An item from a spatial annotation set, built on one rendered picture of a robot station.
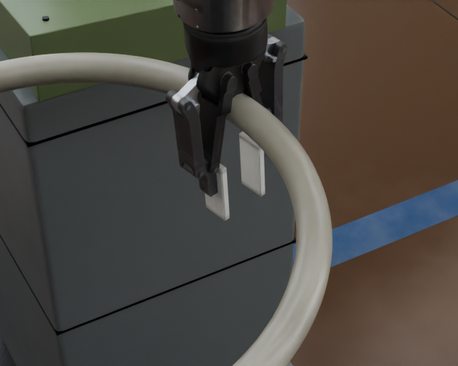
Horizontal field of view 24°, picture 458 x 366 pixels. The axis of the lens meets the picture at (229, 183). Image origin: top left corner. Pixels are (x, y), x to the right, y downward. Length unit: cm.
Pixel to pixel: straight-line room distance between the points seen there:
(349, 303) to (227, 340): 45
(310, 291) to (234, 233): 75
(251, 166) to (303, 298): 29
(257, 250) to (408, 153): 94
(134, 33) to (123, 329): 50
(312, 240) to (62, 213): 59
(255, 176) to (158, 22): 29
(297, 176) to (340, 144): 159
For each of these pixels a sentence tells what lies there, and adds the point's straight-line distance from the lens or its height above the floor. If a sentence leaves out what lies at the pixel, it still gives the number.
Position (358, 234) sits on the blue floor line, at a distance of 227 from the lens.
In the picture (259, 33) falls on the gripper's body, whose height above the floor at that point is 104.
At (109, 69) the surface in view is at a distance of 105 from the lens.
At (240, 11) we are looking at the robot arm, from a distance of 90.
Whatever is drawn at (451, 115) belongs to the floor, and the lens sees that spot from 264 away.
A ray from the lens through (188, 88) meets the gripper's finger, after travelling 96.
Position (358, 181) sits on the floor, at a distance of 240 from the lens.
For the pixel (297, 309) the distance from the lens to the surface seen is 81.
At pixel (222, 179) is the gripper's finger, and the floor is 87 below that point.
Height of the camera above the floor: 153
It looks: 40 degrees down
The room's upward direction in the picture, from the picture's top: straight up
